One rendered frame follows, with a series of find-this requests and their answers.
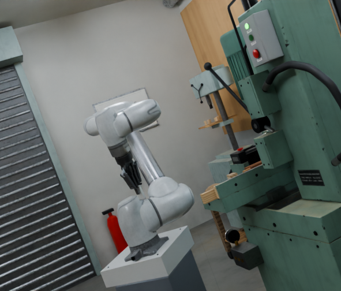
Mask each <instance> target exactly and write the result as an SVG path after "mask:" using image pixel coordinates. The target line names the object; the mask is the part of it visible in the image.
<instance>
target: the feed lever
mask: <svg viewBox="0 0 341 291"><path fill-rule="evenodd" d="M204 69H205V70H209V71H210V72H211V73H212V74H213V75H214V76H215V77H216V78H217V79H218V80H219V82H220V83H221V84H222V85H223V86H224V87H225V88H226V90H228V92H229V93H230V94H232V96H233V97H234V98H235V99H236V100H237V101H238V103H239V104H240V105H241V106H242V107H243V108H244V109H245V110H246V111H247V112H248V113H249V111H248V108H247V106H246V104H244V102H243V101H241V100H240V98H239V97H238V96H237V95H236V94H235V93H234V92H233V91H232V89H231V88H230V87H229V86H228V85H227V84H226V83H225V82H224V81H223V80H222V79H221V78H220V77H219V76H218V74H217V73H216V72H215V71H214V70H213V69H212V65H211V63H209V62H206V63H205V64H204ZM251 126H252V128H253V130H254V131H255V132H256V133H261V132H263V131H265V130H268V131H270V132H272V133H273V132H275V130H274V128H272V127H271V122H270V120H269V118H268V117H267V116H265V117H261V118H256V119H253V120H252V121H251Z"/></svg>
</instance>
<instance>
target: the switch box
mask: <svg viewBox="0 0 341 291"><path fill-rule="evenodd" d="M246 23H248V24H249V29H246V28H245V24H246ZM239 27H240V29H241V32H242V35H243V38H244V40H245V43H246V46H247V48H248V52H249V54H250V57H251V59H252V62H253V66H254V67H255V68H256V67H258V66H261V65H264V64H267V63H269V62H271V61H274V60H276V59H278V58H280V57H282V56H284V54H283V51H282V48H281V45H280V43H279V39H278V37H277V34H276V31H275V29H274V26H273V23H272V20H271V17H270V15H269V11H268V10H263V11H260V12H257V13H253V14H252V15H251V16H249V17H248V18H246V19H245V20H243V21H242V22H241V23H239ZM250 29H252V31H251V32H249V33H247V31H248V30H250ZM250 34H252V35H253V37H254V40H253V41H250V40H249V35H250ZM254 41H256V44H254V45H251V43H252V42H254ZM254 49H257V50H258V51H259V57H258V58H255V57H254V56H253V50H254ZM259 58H262V60H261V61H259V62H257V59H259Z"/></svg>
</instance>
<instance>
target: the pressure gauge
mask: <svg viewBox="0 0 341 291"><path fill-rule="evenodd" d="M225 238H226V240H227V241H228V242H229V243H233V244H235V246H236V245H239V244H238V241H239V238H240V234H239V232H238V231H237V230H234V229H229V230H228V231H226V234H225Z"/></svg>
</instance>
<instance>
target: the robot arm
mask: <svg viewBox="0 0 341 291"><path fill-rule="evenodd" d="M161 112H162V111H161V109H160V106H159V104H158V102H157V101H155V100H153V99H147V100H144V101H140V102H137V103H134V102H131V101H125V102H119V103H116V104H113V105H111V106H108V107H106V108H105V109H102V110H100V111H98V112H96V113H95V114H93V115H92V116H90V117H88V118H86V119H85V121H84V124H83V127H84V130H85V132H86V133H87V134H89V135H90V136H98V135H100V137H101V138H102V140H103V141H104V142H105V144H106V145H107V148H108V149H109V151H110V153H111V156H112V157H114V158H115V160H116V162H117V164H118V165H120V166H121V170H122V174H120V176H121V177H122V178H123V179H124V180H125V182H126V183H127V185H128V186H129V188H130V189H134V190H135V192H136V194H137V196H129V197H127V198H126V199H124V200H123V201H121V202H120V203H119V204H118V208H117V218H118V224H119V227H120V229H121V232H122V234H123V236H124V238H125V240H126V242H127V244H128V246H129V249H130V254H128V255H127V257H126V258H124V260H125V262H128V261H130V260H132V261H135V260H137V259H139V258H142V257H145V256H152V255H154V254H156V253H157V251H158V250H159V248H160V247H161V246H162V245H163V244H164V243H165V242H166V241H167V240H169V238H168V236H166V237H161V238H159V236H158V234H157V232H156V231H157V230H158V229H159V228H160V227H162V226H164V225H167V224H169V223H172V222H174V221H176V220H177V219H179V218H180V217H182V216H184V215H185V214H186V213H187V212H188V211H189V210H190V209H191V207H192V206H193V204H194V196H193V192H192V190H191V189H190V188H189V187H188V186H187V185H185V184H182V183H180V184H178V183H176V182H175V181H174V180H173V179H172V178H170V177H166V176H165V175H164V173H163V172H162V170H161V168H160V166H159V165H158V163H157V161H156V159H155V158H154V156H153V155H152V152H151V151H150V149H149V148H148V146H147V144H146V142H145V140H144V139H143V137H142V135H141V133H140V132H139V130H140V129H142V128H144V127H146V126H148V125H150V124H152V123H153V122H155V121H156V120H157V119H158V118H159V117H160V115H161ZM132 159H134V161H133V160H132ZM138 168H139V169H140V171H141V173H142V175H143V177H144V178H145V180H146V182H147V184H148V186H149V188H148V196H149V199H146V197H145V195H144V192H143V189H142V187H141V185H142V183H140V182H141V181H142V180H141V176H140V173H139V170H138Z"/></svg>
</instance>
